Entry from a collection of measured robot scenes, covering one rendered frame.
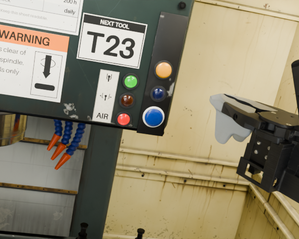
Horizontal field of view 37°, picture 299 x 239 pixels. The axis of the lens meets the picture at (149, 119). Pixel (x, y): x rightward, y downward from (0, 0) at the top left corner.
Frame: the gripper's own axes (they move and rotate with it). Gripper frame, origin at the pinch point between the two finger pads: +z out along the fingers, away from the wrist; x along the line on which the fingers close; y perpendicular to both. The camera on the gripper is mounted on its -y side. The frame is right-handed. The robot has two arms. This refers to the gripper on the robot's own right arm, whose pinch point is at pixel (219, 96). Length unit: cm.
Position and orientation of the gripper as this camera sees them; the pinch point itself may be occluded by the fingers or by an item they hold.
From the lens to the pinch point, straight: 62.8
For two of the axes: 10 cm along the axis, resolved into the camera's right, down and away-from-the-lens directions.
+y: -1.9, 9.3, 3.1
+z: -6.0, -3.6, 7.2
